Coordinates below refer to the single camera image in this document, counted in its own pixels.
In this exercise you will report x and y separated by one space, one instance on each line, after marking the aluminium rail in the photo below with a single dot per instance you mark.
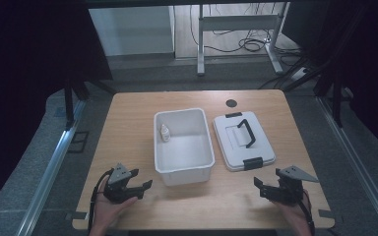
357 164
52 170

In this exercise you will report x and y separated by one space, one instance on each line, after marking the small white bottle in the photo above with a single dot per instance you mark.
165 133

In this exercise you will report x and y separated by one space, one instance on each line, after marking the person's right hand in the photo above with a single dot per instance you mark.
297 214

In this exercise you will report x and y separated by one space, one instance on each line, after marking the white power strip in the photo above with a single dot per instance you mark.
299 74

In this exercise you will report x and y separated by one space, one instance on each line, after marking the white panel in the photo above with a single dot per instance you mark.
131 31

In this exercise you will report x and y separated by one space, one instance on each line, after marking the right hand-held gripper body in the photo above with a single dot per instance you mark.
290 188

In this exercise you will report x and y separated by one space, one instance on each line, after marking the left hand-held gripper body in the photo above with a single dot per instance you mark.
119 178

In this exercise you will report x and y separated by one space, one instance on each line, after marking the grey tape strip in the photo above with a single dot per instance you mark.
325 214
77 215

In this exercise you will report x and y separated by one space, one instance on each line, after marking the black metal stand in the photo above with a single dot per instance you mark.
336 95

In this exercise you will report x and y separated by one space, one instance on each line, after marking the black tripod stand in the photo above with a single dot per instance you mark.
69 105

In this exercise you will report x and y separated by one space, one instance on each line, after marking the dark curtain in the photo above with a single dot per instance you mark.
367 59
29 49

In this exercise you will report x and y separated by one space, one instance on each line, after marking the white plastic storage bin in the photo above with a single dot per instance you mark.
183 154

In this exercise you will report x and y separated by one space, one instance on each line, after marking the black round table grommet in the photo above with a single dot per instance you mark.
231 103

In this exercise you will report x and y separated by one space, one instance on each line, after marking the person's left hand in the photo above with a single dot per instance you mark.
110 211

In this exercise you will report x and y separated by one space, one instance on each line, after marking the white metal desk frame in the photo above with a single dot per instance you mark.
236 23

